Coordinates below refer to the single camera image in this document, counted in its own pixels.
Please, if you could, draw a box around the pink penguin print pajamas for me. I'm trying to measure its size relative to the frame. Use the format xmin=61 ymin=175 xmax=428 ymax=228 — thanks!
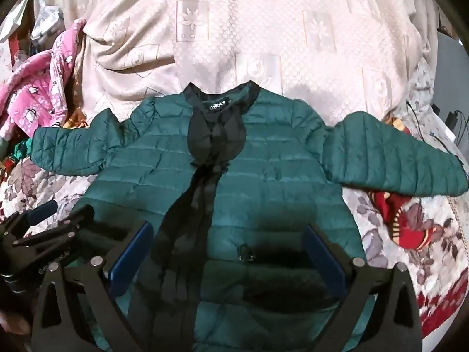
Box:
xmin=0 ymin=18 xmax=89 ymax=140

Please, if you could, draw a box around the black cable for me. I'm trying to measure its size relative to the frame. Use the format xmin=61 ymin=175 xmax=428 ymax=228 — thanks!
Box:
xmin=405 ymin=95 xmax=469 ymax=158

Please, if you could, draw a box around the red striped knit sweater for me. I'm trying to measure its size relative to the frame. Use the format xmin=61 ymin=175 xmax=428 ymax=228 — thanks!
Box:
xmin=370 ymin=115 xmax=446 ymax=252

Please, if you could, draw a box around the beige patterned bedspread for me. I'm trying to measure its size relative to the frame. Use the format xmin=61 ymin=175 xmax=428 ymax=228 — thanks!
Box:
xmin=37 ymin=0 xmax=440 ymax=133

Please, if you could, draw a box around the floral plush blanket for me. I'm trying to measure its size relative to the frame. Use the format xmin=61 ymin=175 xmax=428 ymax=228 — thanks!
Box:
xmin=0 ymin=55 xmax=469 ymax=345

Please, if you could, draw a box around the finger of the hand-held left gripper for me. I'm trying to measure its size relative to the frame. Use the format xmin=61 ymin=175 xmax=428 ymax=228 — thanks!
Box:
xmin=13 ymin=205 xmax=96 ymax=262
xmin=6 ymin=201 xmax=59 ymax=234

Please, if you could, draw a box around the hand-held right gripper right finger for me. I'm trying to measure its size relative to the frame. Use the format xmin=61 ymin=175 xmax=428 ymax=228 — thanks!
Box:
xmin=303 ymin=224 xmax=423 ymax=352

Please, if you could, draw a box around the green quilted puffer jacket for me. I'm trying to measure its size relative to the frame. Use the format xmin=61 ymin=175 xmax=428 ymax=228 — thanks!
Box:
xmin=31 ymin=82 xmax=469 ymax=352

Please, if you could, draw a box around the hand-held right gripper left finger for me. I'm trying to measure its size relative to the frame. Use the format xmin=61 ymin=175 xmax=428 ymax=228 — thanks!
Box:
xmin=31 ymin=221 xmax=154 ymax=352

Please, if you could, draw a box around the clear plastic bag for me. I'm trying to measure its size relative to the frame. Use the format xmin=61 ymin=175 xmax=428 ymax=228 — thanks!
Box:
xmin=29 ymin=0 xmax=61 ymax=43

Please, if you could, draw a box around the green and red cloth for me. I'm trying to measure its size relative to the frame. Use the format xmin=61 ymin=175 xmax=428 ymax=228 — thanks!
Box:
xmin=0 ymin=137 xmax=35 ymax=184

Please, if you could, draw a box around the person's left hand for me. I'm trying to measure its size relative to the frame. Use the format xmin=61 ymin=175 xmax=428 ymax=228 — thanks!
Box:
xmin=0 ymin=310 xmax=32 ymax=336

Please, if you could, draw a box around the orange patterned cloth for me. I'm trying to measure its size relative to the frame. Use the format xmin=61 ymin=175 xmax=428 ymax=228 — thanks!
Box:
xmin=62 ymin=108 xmax=90 ymax=131

